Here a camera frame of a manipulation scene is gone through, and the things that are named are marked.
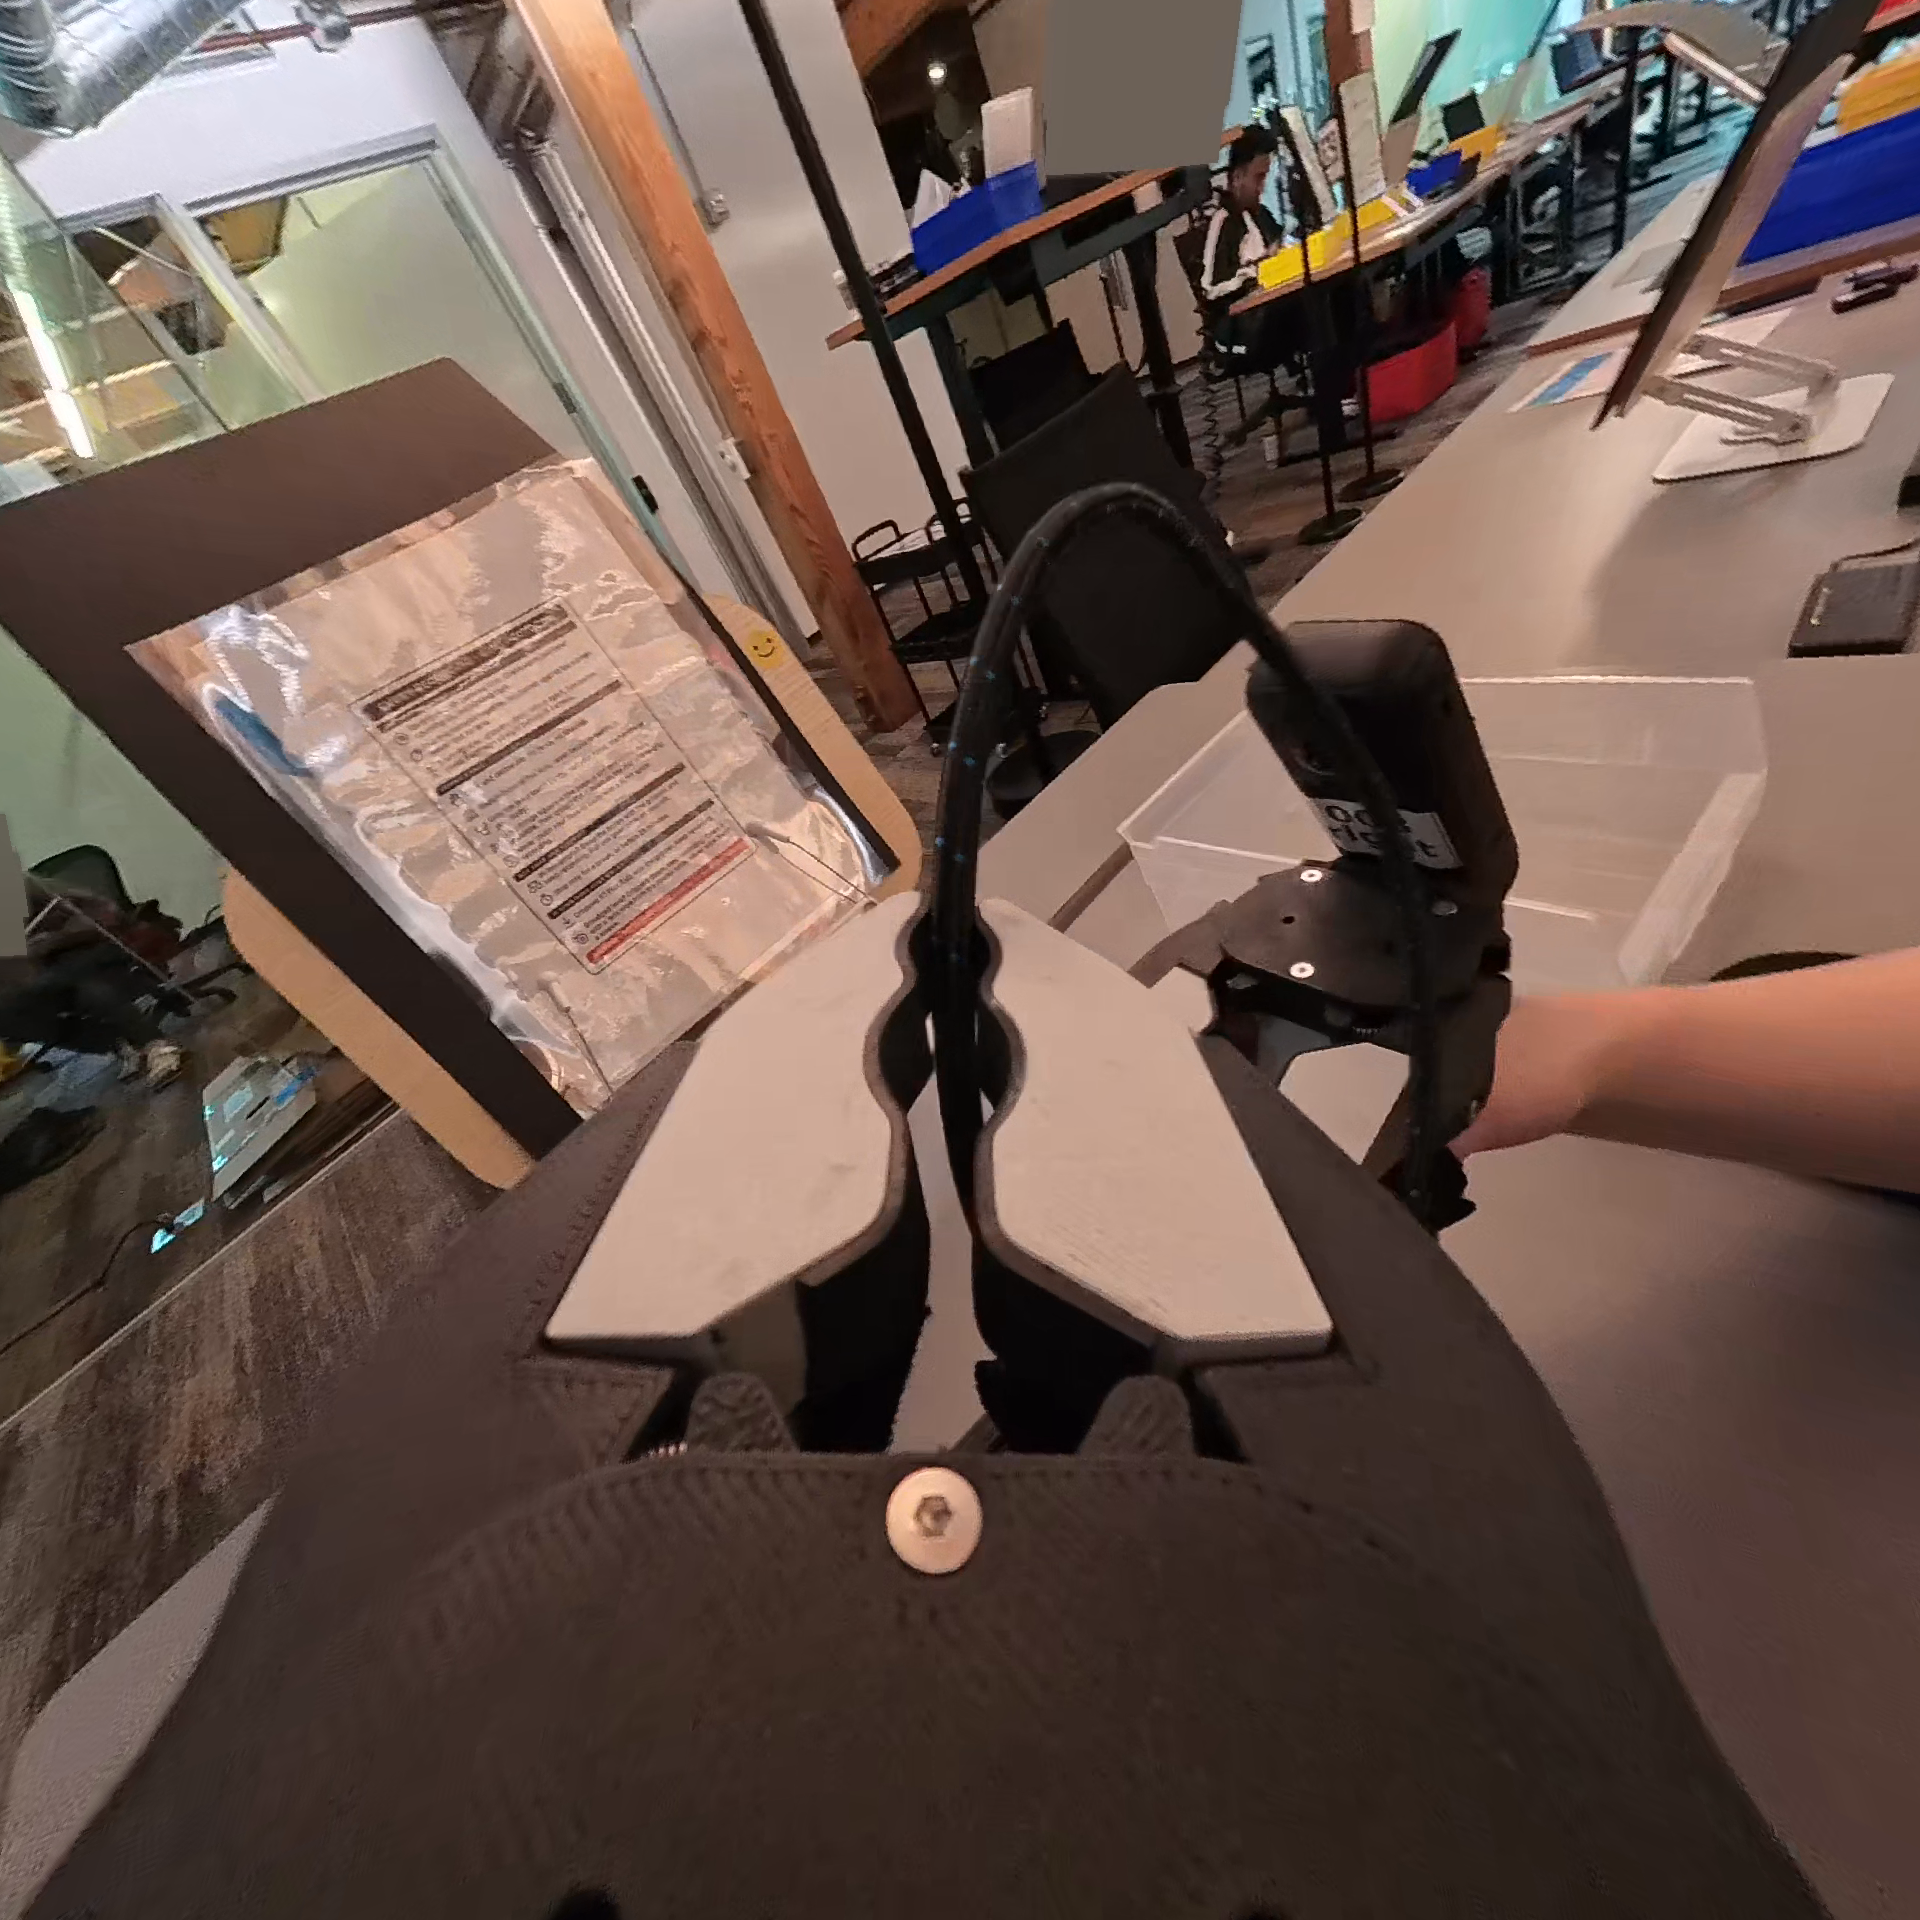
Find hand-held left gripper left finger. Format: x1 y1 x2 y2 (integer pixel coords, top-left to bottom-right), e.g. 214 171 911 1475
544 891 939 1449

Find black flat device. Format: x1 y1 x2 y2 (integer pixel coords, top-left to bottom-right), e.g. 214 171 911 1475
1788 550 1920 657

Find black braided hdmi cable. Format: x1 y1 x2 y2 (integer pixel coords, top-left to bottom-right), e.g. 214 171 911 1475
920 483 1479 1235

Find black office chair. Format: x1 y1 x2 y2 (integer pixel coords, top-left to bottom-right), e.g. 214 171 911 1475
0 843 243 1059
966 318 1103 452
960 367 1254 781

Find large blue bin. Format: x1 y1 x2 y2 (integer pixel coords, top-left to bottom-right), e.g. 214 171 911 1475
1747 128 1920 268

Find silver air duct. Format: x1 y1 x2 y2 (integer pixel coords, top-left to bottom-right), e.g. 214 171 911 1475
0 0 255 134

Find wooden post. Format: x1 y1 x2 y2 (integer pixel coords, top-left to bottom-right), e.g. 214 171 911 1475
509 0 924 732

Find wooden top desk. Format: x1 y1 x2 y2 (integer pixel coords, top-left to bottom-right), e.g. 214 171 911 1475
825 161 1220 470

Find white metal stand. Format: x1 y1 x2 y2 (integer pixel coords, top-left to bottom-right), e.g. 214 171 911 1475
1649 328 1897 485

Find black wire cart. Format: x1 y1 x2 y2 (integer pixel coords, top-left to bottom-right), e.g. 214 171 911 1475
853 508 995 707

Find black stand pole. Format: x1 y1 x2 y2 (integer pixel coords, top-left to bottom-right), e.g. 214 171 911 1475
737 0 999 601

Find yellow storage bins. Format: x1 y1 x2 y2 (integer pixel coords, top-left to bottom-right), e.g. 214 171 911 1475
1257 200 1396 288

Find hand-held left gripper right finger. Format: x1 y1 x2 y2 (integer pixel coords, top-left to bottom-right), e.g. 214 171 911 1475
971 896 1336 1368

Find blue printed sheet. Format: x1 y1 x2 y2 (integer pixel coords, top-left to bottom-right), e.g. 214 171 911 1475
1505 347 1629 412

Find red storage bin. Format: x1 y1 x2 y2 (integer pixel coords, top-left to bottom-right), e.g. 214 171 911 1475
1358 320 1461 425

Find white cardboard box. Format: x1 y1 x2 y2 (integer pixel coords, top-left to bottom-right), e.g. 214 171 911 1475
200 1049 324 1204

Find thin dark sign board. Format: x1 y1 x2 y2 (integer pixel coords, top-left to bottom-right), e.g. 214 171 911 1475
1593 52 1869 431

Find black framed instruction sign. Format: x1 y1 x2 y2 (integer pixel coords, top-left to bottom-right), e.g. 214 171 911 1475
0 356 904 1160

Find person's right hand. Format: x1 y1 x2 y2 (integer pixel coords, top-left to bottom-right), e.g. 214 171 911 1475
1452 990 1595 1160

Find blue storage bin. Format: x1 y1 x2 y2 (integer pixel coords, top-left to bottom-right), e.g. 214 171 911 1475
910 161 1047 275

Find clear plastic bin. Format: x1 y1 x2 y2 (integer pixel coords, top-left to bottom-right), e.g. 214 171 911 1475
1118 675 1772 995

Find person's right forearm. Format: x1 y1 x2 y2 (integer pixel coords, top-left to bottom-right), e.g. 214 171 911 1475
1582 942 1920 1190

